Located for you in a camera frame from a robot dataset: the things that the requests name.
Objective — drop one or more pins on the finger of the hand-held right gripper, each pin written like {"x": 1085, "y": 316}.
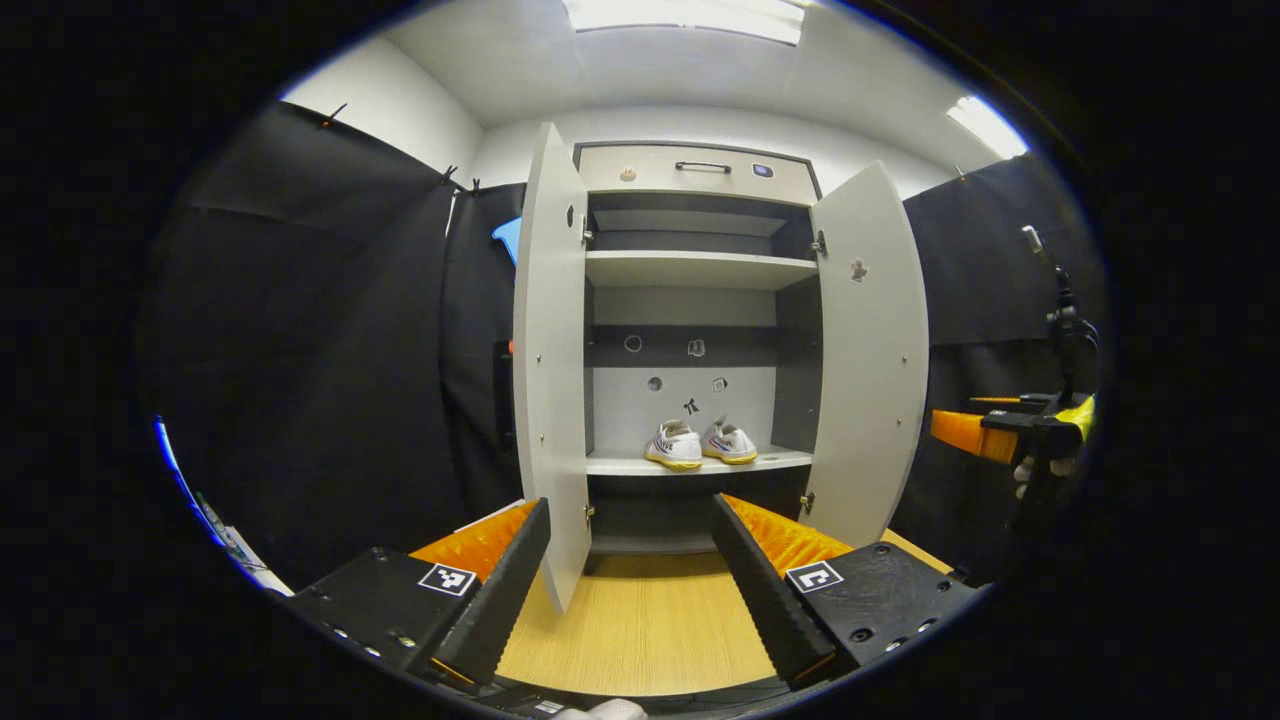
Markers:
{"x": 1000, "y": 400}
{"x": 965, "y": 432}

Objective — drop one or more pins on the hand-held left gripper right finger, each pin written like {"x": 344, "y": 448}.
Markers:
{"x": 765, "y": 600}

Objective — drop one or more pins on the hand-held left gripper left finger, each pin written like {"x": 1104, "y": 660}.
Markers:
{"x": 495, "y": 600}

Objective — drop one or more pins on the light grey cabinet door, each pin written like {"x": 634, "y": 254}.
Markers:
{"x": 875, "y": 350}
{"x": 555, "y": 350}

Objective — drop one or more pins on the white canvas shoe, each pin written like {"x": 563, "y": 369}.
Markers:
{"x": 675, "y": 447}
{"x": 730, "y": 443}

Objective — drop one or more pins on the grey shoe cabinet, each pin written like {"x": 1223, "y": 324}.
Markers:
{"x": 700, "y": 270}

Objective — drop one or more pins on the grey cabinet drawer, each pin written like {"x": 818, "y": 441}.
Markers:
{"x": 700, "y": 178}

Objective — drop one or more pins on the white paper sheet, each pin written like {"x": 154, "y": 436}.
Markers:
{"x": 262, "y": 570}

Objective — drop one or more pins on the ceiling light panel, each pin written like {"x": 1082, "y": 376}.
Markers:
{"x": 685, "y": 18}
{"x": 988, "y": 125}

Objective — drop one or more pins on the computer monitor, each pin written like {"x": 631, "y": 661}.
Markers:
{"x": 185, "y": 480}

